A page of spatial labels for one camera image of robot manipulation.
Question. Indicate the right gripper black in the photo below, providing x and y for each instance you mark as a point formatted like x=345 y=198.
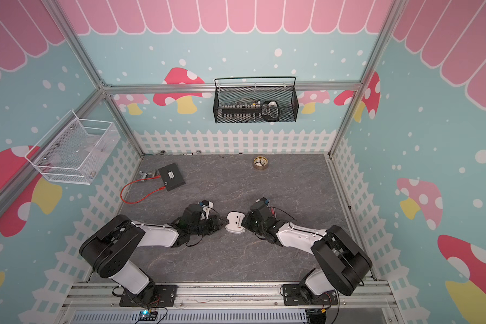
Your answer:
x=246 y=222

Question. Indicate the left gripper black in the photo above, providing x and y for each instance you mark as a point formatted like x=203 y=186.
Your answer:
x=215 y=225

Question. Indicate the white alarm device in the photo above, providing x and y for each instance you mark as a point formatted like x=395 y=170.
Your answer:
x=234 y=225

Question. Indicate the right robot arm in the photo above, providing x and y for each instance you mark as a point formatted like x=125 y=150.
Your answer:
x=343 y=265

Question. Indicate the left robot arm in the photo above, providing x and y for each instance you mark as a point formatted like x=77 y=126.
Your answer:
x=109 y=249

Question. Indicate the tape roll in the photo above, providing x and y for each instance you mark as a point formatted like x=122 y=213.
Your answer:
x=260 y=163

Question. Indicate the black box device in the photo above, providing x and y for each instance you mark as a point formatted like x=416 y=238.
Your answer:
x=171 y=176

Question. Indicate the metal clip on table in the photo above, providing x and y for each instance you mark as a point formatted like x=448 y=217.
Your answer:
x=148 y=175

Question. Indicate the green circuit board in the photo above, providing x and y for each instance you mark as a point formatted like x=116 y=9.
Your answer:
x=147 y=315

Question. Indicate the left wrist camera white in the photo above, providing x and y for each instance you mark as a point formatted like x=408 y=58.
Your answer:
x=207 y=207

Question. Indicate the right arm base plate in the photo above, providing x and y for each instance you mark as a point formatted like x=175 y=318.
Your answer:
x=297 y=295

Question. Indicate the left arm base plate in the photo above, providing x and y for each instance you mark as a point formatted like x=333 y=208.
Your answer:
x=152 y=296

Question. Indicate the black wire mesh basket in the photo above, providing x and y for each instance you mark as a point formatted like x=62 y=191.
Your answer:
x=255 y=100

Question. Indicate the white wire basket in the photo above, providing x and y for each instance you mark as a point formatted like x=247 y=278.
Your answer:
x=74 y=150

